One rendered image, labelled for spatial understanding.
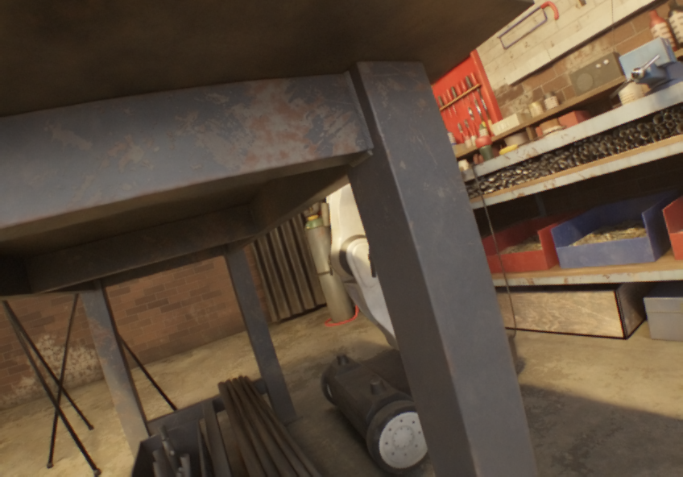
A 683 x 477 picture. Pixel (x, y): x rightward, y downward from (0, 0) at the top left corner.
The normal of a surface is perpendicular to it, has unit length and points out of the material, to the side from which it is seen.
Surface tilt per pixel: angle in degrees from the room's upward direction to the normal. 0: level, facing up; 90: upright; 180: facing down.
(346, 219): 90
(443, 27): 180
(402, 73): 90
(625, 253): 90
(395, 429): 90
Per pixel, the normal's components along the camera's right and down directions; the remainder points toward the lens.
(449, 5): 0.29, 0.96
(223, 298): 0.40, -0.16
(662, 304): -0.87, 0.24
